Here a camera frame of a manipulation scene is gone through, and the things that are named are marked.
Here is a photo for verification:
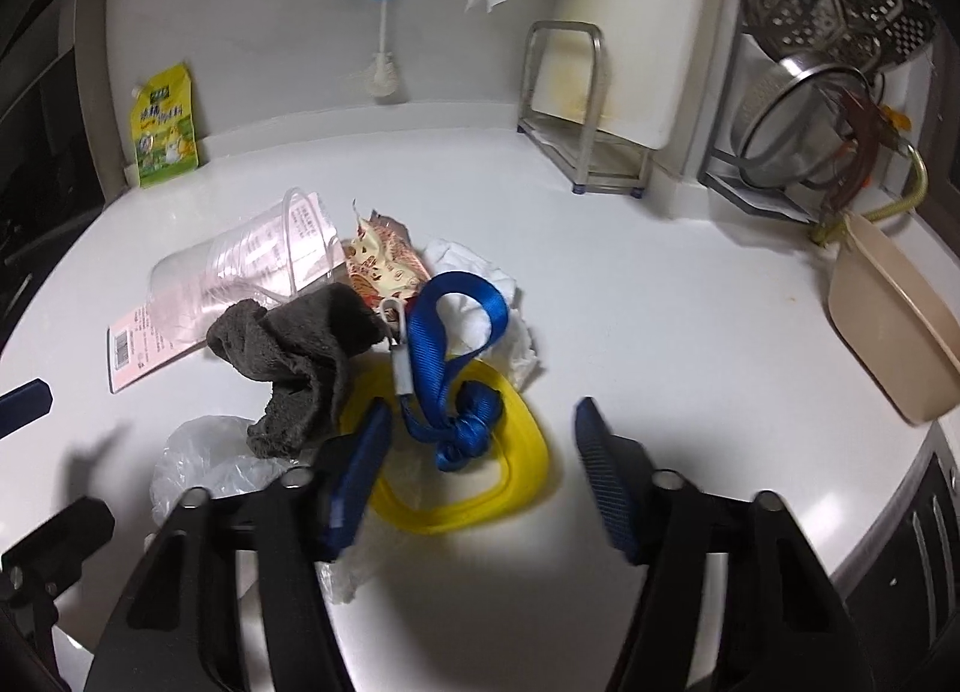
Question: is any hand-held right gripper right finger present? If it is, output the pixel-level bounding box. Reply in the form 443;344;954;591
574;398;875;692

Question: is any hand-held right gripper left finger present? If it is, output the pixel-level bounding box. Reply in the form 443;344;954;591
82;398;395;692

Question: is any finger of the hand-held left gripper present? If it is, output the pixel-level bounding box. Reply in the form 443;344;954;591
0;497;116;633
0;379;54;440

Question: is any yellow plastic ring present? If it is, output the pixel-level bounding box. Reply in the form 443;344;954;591
339;360;557;534

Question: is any pink paper receipt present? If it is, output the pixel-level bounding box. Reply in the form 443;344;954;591
107;287;215;394

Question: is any blue strap with carabiner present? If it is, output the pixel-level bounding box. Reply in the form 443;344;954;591
379;270;512;474

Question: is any grey cloth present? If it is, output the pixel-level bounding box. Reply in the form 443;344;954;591
206;283;387;460

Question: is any clear plastic bag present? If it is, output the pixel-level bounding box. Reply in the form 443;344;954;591
150;416;376;603

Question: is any red cream snack wrapper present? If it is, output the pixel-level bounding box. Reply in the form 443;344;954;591
341;198;434;318

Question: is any clear plastic cup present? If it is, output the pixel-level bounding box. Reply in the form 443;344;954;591
148;186;350;348

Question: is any crumpled white tissue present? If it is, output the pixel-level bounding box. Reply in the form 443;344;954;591
426;236;542;393

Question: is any dark side cabinet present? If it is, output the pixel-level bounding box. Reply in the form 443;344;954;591
0;0;106;333

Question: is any green yellow seasoning pouch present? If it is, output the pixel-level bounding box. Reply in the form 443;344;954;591
129;62;202;189

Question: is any black built-in appliance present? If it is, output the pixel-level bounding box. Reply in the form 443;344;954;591
840;429;960;692

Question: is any beige plastic basin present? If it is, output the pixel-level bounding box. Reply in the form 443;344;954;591
827;212;960;427

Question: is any metal cutting board rack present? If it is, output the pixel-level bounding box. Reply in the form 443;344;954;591
516;20;652;198

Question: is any stainless steel bowl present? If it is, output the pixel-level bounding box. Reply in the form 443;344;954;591
731;58;878;187

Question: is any brown red kitchen tool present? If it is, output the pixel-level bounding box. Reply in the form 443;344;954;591
825;92;912;213

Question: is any white cutting board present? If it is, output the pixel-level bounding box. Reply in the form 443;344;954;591
527;0;740;153

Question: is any yellow green hose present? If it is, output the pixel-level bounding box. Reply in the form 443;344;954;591
810;140;931;247

